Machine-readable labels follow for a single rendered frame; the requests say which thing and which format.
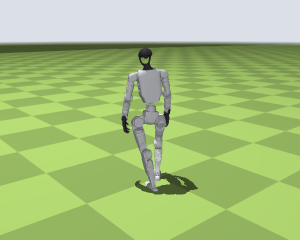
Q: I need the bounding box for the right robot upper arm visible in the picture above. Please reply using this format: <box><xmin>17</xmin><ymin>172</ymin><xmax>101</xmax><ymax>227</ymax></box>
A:
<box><xmin>159</xmin><ymin>69</ymin><xmax>171</xmax><ymax>97</ymax></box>

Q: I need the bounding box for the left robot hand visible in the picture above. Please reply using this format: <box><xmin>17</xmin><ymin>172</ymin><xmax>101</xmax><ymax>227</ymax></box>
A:
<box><xmin>121</xmin><ymin>115</ymin><xmax>130</xmax><ymax>133</ymax></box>

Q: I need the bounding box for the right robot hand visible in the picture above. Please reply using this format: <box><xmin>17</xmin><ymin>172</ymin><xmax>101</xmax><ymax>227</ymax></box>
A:
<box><xmin>163</xmin><ymin>109</ymin><xmax>171</xmax><ymax>127</ymax></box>

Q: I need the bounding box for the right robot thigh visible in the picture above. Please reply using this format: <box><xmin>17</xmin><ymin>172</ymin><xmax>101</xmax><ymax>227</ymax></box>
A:
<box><xmin>153</xmin><ymin>114</ymin><xmax>167</xmax><ymax>149</ymax></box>

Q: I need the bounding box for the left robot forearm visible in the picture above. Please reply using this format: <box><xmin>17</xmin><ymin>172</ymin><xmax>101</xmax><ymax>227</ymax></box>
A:
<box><xmin>121</xmin><ymin>94</ymin><xmax>131</xmax><ymax>119</ymax></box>

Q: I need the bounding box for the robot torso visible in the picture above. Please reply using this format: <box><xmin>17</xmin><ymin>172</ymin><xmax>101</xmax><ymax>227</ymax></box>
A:
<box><xmin>136</xmin><ymin>66</ymin><xmax>162</xmax><ymax>125</ymax></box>

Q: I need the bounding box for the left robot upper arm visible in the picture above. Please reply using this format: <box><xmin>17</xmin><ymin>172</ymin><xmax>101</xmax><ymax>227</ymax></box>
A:
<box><xmin>125</xmin><ymin>72</ymin><xmax>138</xmax><ymax>102</ymax></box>

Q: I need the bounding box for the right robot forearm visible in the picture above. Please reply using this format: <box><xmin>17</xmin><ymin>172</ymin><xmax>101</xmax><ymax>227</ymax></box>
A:
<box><xmin>164</xmin><ymin>93</ymin><xmax>172</xmax><ymax>113</ymax></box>

